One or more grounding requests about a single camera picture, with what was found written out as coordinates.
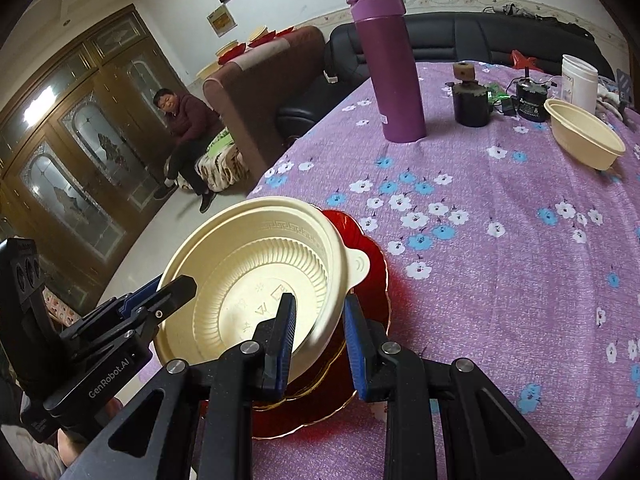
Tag floral printed blanket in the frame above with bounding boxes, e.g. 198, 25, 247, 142
195, 130, 251, 193

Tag white plastic jar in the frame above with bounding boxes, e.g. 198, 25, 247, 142
560, 54, 599, 113

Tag black cylinder with wooden knob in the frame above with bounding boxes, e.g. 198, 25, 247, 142
452, 61, 493, 128

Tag pile of red dishes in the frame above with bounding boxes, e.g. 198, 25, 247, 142
200, 27, 296, 78

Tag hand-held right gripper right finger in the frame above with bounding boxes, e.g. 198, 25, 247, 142
342, 294, 576, 480

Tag small yellow wall calendar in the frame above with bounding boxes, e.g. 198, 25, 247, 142
207, 2, 237, 37

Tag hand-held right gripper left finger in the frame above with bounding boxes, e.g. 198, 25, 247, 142
65, 292, 298, 480

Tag cream plastic bowl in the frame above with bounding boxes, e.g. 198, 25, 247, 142
152, 196, 372, 372
543, 98, 627, 171

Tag wooden wardrobe with glass doors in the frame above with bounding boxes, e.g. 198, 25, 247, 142
0, 4, 186, 306

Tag purple floral tablecloth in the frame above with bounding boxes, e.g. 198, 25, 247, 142
200, 60, 640, 480

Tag green circuit board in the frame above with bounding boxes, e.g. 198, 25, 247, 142
487, 87, 516, 111

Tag white crumpled cloth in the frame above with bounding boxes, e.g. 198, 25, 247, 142
595, 82, 626, 116

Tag brown upholstered chair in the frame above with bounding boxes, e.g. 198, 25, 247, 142
202, 25, 341, 196

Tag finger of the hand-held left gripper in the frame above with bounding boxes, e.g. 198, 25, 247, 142
117, 276, 168, 315
120, 275, 197, 333

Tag black electronic device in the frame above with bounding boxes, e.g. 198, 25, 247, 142
515, 77, 551, 123

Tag black leather sofa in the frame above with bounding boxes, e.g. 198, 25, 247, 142
277, 12, 608, 138

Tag purple thermos bottle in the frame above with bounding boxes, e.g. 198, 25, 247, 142
348, 0, 427, 144

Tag person's left hand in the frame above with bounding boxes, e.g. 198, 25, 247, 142
57, 397, 123, 466

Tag red glass plate white sticker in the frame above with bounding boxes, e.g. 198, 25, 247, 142
250, 240, 393, 441

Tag dark grey phone stand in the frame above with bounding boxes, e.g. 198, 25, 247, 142
616, 69, 638, 111

